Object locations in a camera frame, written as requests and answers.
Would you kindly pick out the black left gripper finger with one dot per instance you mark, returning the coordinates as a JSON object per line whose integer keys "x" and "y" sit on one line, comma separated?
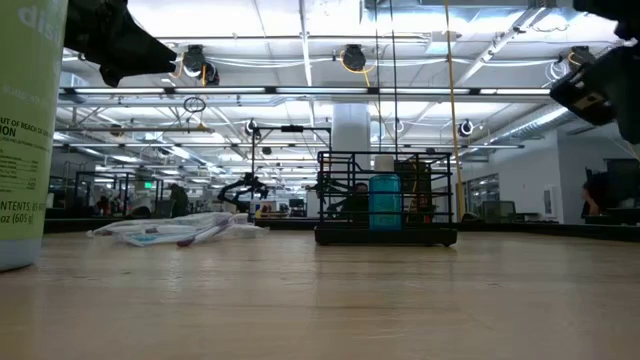
{"x": 112, "y": 77}
{"x": 140, "y": 45}

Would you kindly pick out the purple white toothbrush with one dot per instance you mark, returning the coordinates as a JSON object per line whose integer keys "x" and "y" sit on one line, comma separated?
{"x": 200, "y": 237}

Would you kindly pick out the teal mouthwash bottle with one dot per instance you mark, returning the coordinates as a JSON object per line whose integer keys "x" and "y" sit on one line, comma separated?
{"x": 385, "y": 200}

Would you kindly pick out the black background robot arm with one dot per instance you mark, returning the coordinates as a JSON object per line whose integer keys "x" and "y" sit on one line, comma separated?
{"x": 245, "y": 187}

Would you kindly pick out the dark monitor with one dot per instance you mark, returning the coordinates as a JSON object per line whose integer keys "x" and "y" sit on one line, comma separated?
{"x": 627, "y": 180}

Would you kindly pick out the person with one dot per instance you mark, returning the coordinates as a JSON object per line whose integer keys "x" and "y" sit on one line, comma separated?
{"x": 357, "y": 205}
{"x": 179, "y": 202}
{"x": 595, "y": 192}

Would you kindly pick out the green wipes canister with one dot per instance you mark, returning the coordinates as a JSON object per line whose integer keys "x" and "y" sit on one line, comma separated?
{"x": 30, "y": 150}

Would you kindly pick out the gray mesh chair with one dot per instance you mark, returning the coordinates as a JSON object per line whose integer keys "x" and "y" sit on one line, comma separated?
{"x": 500, "y": 211}

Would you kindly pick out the white pillar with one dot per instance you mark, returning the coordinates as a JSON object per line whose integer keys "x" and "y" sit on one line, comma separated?
{"x": 350, "y": 130}

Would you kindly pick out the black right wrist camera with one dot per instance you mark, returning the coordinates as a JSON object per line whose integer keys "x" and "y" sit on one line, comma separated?
{"x": 582, "y": 85}

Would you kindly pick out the black background rig frame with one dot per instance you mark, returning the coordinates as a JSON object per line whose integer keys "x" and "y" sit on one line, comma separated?
{"x": 120, "y": 174}
{"x": 292, "y": 129}

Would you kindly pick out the black metal table frame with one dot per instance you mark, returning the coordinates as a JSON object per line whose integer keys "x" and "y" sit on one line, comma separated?
{"x": 550, "y": 229}

